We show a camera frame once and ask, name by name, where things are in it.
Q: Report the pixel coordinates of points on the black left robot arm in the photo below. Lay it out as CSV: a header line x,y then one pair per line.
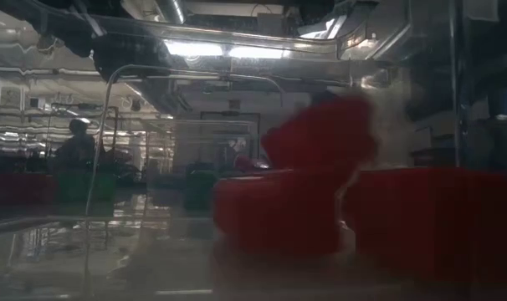
x,y
128,52

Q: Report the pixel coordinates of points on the green toy building block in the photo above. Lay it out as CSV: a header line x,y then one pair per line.
x,y
201,190
86,188

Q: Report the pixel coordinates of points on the person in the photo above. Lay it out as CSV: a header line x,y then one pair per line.
x,y
236,154
75,148

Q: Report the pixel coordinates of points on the ceiling light panel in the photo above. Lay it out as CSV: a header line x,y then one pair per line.
x,y
220,49

